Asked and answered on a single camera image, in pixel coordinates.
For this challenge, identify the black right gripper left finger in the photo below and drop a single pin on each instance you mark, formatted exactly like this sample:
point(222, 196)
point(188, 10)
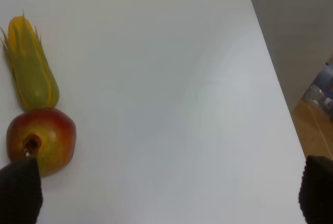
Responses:
point(21, 192)

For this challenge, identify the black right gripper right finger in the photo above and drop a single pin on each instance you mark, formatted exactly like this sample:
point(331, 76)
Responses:
point(315, 195)

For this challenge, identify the red yellow pomegranate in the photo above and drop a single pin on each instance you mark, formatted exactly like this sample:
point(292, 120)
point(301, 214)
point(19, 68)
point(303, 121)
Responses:
point(46, 134)

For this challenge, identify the plastic items on floor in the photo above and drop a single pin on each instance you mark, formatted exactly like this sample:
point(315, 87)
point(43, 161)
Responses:
point(319, 93)

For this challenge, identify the corn cob with husk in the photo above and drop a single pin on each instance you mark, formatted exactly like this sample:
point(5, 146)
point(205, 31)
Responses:
point(34, 82)

